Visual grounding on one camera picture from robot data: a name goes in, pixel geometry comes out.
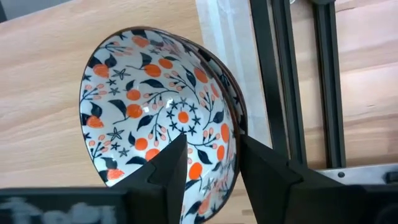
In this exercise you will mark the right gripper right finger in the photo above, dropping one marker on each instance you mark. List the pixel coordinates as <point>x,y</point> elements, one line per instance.
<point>264,174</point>

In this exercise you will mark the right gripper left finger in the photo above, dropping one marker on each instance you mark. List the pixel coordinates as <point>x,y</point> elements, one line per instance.
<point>164,186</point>

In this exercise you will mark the floral patterned ceramic bowl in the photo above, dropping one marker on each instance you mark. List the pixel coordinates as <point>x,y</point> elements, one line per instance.
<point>140,93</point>
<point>237,104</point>

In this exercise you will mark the silver metal bracket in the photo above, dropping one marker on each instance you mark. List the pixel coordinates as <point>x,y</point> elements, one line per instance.
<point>357,174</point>

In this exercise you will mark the black shelf frame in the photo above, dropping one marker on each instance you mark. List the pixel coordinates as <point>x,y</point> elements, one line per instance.
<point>267,77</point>

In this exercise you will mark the black aluminium base frame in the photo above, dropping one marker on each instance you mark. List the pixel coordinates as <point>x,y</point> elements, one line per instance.
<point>329,93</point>

